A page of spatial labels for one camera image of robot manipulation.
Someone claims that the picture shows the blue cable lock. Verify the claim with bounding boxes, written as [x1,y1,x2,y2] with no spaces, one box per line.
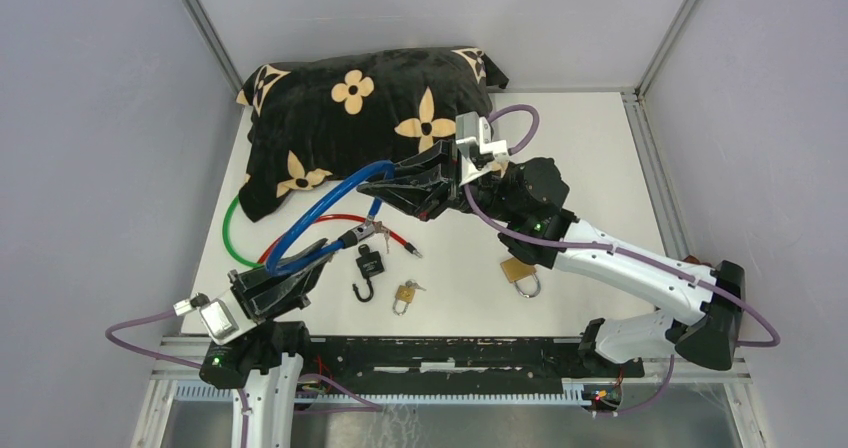
[265,160,395,276]

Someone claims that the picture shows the silver keys on table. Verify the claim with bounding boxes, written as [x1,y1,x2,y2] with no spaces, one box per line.
[338,217,391,249]

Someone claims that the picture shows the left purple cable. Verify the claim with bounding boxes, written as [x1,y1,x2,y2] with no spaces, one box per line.
[104,309,253,448]

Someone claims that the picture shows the black padlock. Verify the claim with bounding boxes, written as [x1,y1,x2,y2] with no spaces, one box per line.
[352,244,385,303]

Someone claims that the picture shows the green cable lock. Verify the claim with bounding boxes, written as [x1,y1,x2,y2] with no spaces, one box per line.
[220,195,261,268]

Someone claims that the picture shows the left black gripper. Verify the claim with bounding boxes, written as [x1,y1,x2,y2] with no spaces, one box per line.
[225,235,331,333]

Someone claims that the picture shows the black floral pillow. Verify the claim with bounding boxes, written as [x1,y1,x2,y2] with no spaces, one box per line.
[236,46,510,222]

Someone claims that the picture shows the large brass padlock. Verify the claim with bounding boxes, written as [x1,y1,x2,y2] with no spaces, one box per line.
[500,257,542,299]

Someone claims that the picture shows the small brass padlock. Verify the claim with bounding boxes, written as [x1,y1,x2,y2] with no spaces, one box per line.
[392,280,425,316]

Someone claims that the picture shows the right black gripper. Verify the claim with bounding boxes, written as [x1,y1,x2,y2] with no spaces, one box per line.
[358,140,519,225]

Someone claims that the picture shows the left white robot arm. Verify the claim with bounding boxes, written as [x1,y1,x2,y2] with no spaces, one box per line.
[197,238,337,447]

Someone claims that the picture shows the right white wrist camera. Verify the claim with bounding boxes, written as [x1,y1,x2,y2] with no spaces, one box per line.
[455,112,510,186]

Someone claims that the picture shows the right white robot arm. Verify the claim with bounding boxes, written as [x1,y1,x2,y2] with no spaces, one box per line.
[357,141,745,376]

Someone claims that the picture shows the red cable lock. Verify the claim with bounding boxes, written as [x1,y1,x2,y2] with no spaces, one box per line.
[256,213,423,265]

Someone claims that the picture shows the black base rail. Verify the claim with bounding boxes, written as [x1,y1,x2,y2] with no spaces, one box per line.
[295,336,645,405]

